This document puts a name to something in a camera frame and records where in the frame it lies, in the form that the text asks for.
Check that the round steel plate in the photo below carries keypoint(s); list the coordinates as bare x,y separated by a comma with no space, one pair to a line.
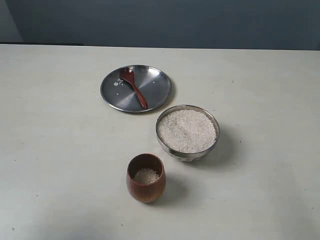
154,85

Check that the red wooden spoon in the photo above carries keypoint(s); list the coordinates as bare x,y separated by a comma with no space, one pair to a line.
128,75

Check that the brown wooden cup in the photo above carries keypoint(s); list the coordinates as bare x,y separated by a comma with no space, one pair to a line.
146,192

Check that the steel bowl of rice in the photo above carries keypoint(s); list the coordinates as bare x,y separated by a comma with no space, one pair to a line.
187,132

